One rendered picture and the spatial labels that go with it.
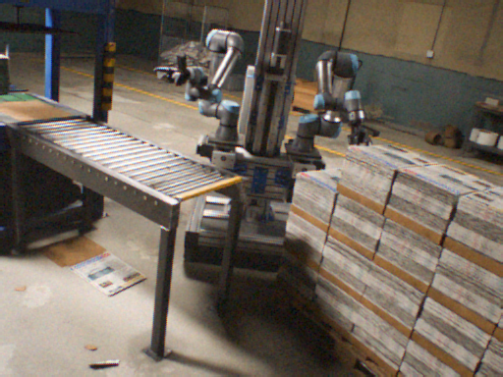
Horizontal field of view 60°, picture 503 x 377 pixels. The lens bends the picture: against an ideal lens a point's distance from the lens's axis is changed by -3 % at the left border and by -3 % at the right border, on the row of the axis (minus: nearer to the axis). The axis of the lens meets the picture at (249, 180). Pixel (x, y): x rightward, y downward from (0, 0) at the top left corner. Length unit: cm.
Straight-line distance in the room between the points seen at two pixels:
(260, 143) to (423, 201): 134
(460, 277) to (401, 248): 28
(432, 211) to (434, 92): 694
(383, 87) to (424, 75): 80
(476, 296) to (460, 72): 704
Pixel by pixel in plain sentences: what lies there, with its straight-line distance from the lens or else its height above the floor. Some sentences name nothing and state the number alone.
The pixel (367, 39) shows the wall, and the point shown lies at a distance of 918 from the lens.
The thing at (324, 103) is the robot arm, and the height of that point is 120.
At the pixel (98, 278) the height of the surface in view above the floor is 1.
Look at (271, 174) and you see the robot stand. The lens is 286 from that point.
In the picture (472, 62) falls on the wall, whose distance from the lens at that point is 870.
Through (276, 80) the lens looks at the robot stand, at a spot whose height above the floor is 122.
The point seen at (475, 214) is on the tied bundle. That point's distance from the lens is 185.
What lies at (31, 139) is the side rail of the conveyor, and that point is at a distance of 263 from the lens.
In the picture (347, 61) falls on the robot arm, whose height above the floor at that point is 141.
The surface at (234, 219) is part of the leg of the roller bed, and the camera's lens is 231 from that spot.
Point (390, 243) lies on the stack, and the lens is 208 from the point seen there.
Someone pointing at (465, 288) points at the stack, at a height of 72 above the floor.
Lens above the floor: 156
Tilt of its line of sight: 20 degrees down
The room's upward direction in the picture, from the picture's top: 9 degrees clockwise
